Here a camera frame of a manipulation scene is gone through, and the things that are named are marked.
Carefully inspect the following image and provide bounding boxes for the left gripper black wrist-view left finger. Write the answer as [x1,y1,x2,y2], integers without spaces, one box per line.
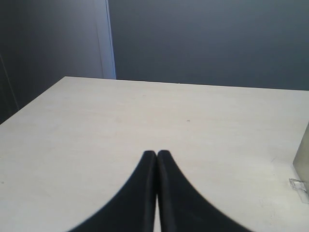
[71,150,157,232]

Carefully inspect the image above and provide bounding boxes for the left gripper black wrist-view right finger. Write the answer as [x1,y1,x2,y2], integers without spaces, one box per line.
[157,150,248,232]

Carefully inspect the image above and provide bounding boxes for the clear plastic piece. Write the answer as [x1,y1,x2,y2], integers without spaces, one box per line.
[289,178,309,204]

